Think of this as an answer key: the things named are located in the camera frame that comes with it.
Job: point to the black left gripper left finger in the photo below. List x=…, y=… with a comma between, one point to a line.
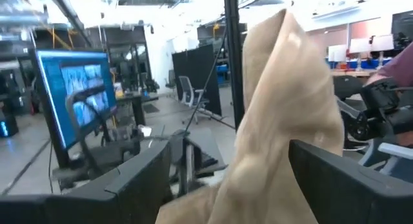
x=138, y=198

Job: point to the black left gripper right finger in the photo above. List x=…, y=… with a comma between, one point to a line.
x=348, y=198

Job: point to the beige cap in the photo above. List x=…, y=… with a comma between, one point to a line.
x=277, y=120

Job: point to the teal office chair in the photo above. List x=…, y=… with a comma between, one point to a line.
x=393, y=149

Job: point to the black desk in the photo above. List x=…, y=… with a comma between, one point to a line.
x=138, y=111

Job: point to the grey office chair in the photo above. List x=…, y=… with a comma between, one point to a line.
x=187, y=88

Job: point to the computer monitor blue screen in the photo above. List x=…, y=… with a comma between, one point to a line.
x=80, y=88

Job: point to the person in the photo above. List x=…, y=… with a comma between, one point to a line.
x=400, y=69

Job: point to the white monitor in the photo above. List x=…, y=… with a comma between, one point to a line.
x=359, y=46
x=382, y=43
x=337, y=54

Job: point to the black partition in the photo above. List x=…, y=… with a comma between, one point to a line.
x=197, y=66

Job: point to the black frame pole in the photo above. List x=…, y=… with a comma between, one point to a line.
x=234, y=56

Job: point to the black frame strut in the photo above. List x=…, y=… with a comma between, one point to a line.
x=69, y=14

